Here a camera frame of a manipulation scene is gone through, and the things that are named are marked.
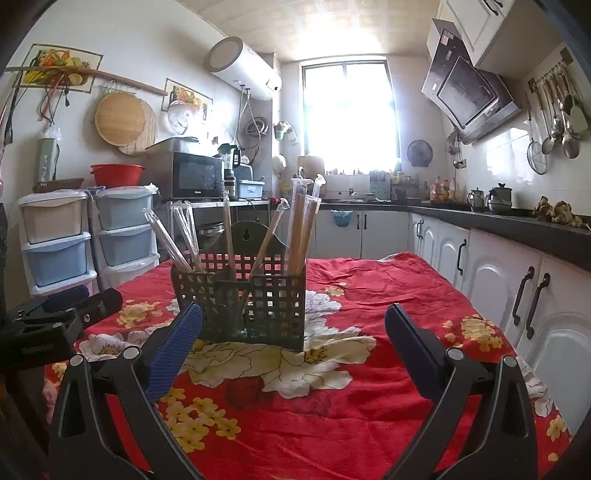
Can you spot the metal shelf table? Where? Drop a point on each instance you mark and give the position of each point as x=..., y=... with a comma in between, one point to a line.
x=249, y=203

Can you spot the round woven mat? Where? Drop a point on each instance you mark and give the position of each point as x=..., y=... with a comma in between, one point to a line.
x=151, y=134

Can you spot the plastic drawer units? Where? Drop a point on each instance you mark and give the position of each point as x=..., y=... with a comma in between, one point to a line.
x=53, y=267

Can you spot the white base cabinets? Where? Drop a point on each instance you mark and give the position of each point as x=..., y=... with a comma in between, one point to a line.
x=489, y=267

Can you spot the small hanging kitchen tools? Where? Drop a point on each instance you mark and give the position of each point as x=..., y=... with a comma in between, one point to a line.
x=455, y=145

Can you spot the white wall cabinet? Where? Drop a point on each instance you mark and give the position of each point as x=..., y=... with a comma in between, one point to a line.
x=489, y=27

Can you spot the long wooden rolling pin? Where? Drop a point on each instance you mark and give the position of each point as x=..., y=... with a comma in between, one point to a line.
x=124, y=83

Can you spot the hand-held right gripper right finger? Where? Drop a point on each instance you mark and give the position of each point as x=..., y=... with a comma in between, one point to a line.
x=407, y=342

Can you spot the white round hanging container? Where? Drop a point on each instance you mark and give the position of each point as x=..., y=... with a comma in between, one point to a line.
x=278, y=165

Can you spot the round black wall fan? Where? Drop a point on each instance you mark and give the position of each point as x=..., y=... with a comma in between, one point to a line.
x=420, y=152

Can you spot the kitchen window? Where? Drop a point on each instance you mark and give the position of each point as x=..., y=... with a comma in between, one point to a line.
x=351, y=120

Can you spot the blue knife block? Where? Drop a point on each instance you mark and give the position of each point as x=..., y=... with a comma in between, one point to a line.
x=381, y=187

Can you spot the dark kettle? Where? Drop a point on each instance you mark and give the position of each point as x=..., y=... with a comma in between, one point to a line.
x=498, y=197

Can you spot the red floral blanket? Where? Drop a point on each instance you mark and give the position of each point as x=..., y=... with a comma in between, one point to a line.
x=369, y=369

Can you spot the small fruit wall poster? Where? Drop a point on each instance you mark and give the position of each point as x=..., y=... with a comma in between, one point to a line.
x=184, y=92

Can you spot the large fruit wall poster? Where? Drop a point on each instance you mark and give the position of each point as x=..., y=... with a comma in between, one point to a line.
x=60, y=57

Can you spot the red plastic basin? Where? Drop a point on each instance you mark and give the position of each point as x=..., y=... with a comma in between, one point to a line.
x=117, y=176

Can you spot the white water heater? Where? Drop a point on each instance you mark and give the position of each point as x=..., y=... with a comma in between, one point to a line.
x=244, y=69

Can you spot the group of chopsticks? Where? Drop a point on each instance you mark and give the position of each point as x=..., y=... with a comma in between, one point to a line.
x=300, y=230

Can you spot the cream cutting board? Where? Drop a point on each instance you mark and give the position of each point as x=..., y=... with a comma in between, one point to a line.
x=310, y=164

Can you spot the round bamboo board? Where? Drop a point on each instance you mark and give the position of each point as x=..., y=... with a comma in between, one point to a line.
x=121, y=119

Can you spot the steel pot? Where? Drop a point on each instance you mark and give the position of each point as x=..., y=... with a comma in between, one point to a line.
x=210, y=230

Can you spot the black microwave oven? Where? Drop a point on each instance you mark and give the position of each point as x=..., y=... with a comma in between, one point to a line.
x=194, y=177

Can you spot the white plastic hanging cover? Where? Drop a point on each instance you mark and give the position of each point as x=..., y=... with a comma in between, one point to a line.
x=179, y=117

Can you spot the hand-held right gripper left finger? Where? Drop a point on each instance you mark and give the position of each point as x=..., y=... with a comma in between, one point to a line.
x=178, y=344

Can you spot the black countertop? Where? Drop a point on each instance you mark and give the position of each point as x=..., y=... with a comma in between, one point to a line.
x=531, y=226

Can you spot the black blender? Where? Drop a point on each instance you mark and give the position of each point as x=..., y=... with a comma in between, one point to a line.
x=229, y=177

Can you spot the dark green utensil basket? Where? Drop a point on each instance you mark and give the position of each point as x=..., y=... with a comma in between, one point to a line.
x=277, y=314

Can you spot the steel teapot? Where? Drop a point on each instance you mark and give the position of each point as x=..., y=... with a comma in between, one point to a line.
x=475, y=200

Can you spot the cluster of condiment bottles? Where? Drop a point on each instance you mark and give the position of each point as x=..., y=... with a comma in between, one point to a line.
x=441, y=190

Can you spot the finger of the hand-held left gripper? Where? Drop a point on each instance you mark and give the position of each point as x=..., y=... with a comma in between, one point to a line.
x=99, y=303
x=64, y=297

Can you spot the black range hood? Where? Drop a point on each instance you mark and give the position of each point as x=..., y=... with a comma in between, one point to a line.
x=466, y=92

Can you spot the blue hanging bin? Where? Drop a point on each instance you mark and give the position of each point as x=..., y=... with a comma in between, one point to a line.
x=341, y=220

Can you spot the blue-grey plastic box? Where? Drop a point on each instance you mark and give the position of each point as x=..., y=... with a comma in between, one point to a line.
x=249, y=190

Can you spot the row of hanging ladles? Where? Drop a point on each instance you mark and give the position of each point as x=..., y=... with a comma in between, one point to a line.
x=570, y=145

